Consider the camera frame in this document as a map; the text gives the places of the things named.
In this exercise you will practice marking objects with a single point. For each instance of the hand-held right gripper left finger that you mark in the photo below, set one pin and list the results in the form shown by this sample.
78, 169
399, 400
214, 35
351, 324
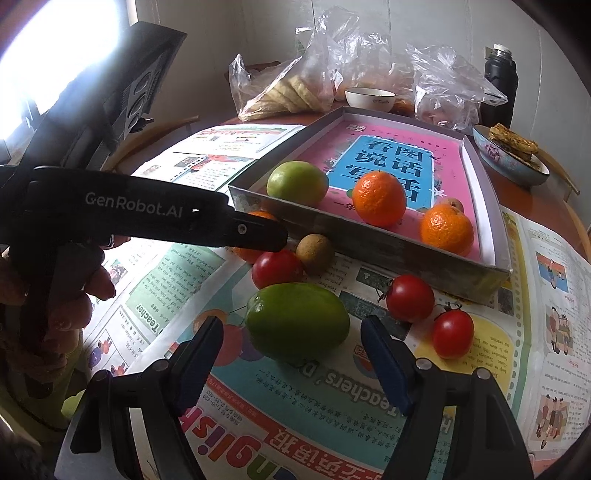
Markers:
198, 364

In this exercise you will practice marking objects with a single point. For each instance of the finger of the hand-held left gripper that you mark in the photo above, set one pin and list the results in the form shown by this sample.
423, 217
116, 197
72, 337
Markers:
258, 233

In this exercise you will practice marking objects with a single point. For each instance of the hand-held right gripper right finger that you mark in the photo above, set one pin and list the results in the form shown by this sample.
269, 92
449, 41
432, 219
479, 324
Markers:
385, 364

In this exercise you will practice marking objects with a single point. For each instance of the orange tangerine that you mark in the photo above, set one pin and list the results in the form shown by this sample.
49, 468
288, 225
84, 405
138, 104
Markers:
379, 198
249, 255
447, 229

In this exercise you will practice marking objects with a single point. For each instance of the red tomato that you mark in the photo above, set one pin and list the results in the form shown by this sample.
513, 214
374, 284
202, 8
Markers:
277, 268
453, 333
410, 297

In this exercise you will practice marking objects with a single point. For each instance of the brown kiwi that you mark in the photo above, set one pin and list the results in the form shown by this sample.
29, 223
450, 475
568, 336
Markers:
454, 203
315, 253

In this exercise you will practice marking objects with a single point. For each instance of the green jujube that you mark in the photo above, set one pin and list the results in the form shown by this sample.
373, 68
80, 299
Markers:
297, 182
298, 323

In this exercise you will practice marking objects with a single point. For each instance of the grey cardboard box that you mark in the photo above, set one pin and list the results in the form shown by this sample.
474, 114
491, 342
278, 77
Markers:
369, 251

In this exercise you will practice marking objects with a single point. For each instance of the person's left hand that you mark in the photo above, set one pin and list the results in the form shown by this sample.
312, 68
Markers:
69, 318

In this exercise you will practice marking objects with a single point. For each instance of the newspaper with filmstrip picture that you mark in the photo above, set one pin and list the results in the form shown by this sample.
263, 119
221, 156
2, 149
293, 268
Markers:
221, 152

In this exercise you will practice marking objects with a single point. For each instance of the dark wooden chair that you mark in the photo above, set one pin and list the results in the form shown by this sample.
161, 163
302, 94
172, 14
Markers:
152, 134

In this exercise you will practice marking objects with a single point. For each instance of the newspaper with green panel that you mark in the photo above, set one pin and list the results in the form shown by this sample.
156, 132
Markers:
175, 272

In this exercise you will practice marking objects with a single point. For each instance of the teal-bordered newspaper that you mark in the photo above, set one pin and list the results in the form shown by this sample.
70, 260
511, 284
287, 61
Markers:
300, 406

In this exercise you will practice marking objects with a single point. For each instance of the stack of flatbreads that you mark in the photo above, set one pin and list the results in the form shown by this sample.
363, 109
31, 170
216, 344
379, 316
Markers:
291, 94

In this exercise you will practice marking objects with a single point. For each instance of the clear plastic bag of flatbreads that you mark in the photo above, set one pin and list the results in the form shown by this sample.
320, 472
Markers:
249, 83

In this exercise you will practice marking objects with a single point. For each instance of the bright window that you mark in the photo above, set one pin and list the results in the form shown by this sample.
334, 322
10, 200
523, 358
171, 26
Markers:
55, 46

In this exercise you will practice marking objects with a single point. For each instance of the brown chair back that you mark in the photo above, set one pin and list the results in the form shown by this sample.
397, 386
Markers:
265, 67

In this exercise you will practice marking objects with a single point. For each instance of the white ceramic bowl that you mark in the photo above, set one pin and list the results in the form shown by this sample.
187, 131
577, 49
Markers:
370, 99

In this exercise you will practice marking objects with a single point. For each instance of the pink book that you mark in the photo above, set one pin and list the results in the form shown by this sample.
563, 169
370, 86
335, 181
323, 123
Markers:
415, 152

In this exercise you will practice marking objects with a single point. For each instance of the large clear plastic bag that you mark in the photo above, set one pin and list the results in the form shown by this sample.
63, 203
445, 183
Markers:
351, 46

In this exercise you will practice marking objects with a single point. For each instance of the blue floral bowl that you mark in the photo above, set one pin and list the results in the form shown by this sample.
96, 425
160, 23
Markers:
503, 164

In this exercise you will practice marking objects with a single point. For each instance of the crumpled clear plastic bag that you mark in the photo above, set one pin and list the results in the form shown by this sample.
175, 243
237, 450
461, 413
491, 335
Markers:
448, 78

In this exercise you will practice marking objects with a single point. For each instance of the stack of fried pancakes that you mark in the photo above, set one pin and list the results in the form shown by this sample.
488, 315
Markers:
515, 143

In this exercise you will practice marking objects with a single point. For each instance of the light wooden chair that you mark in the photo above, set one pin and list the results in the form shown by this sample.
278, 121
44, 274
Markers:
568, 180

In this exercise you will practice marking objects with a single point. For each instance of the black thermos bottle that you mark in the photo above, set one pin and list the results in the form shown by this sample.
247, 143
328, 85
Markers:
501, 74

